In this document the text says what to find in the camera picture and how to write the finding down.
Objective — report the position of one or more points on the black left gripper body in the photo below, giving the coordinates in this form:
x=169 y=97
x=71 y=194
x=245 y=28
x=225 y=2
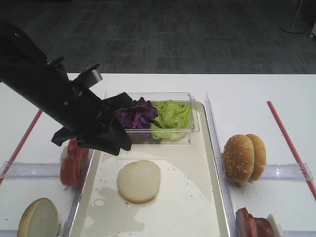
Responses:
x=79 y=107

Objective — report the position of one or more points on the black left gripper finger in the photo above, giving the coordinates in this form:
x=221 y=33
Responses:
x=109 y=137
x=117 y=103

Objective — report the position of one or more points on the bun half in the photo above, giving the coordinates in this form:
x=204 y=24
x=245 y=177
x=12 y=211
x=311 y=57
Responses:
x=40 y=219
x=139 y=181

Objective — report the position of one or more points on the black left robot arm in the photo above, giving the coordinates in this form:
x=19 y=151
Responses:
x=23 y=68

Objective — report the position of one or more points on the red tomato slices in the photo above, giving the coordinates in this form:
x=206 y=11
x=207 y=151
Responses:
x=71 y=171

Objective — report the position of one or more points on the green lettuce leaves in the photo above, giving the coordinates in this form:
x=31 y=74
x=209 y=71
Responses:
x=171 y=115

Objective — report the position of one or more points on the sliced meat patties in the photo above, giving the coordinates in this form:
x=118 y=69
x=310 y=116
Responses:
x=250 y=226

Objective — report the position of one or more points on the white meat pusher block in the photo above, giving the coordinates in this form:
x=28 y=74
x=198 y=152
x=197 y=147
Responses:
x=278 y=231

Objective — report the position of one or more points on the purple cabbage leaves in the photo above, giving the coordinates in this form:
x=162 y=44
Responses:
x=140 y=115

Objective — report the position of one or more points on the red left boundary strip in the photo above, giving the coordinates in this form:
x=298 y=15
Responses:
x=23 y=138

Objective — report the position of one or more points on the red boundary strip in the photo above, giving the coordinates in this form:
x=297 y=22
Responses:
x=293 y=149
x=23 y=138

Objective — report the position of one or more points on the clear plastic salad container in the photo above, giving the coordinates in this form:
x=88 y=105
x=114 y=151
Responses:
x=179 y=97

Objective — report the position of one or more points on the metal serving tray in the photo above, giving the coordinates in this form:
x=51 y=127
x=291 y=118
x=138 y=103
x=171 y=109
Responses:
x=188 y=203

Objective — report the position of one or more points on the sesame bun top front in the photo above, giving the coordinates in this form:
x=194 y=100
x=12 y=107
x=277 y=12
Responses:
x=238 y=158

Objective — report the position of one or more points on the sesame bun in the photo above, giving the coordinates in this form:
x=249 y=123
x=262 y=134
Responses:
x=238 y=158
x=259 y=157

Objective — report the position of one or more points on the clear right tray divider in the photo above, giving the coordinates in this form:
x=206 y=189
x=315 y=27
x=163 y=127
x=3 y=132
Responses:
x=229 y=213

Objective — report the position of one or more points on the sesame bun top rear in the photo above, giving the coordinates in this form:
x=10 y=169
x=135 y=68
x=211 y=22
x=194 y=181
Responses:
x=259 y=157

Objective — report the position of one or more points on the white floor stand base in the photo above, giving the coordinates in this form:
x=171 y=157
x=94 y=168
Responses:
x=294 y=28

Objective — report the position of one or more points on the red right boundary strip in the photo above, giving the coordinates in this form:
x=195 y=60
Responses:
x=293 y=149

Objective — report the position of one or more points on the clear acrylic tomato rail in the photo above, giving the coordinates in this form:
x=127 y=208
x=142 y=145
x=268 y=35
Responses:
x=21 y=170

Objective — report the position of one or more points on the clear acrylic bun-top rail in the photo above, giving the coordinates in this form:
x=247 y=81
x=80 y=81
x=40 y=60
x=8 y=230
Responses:
x=287 y=172

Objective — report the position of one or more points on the clear acrylic meat rail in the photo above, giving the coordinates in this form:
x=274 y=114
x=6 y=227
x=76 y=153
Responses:
x=296 y=233

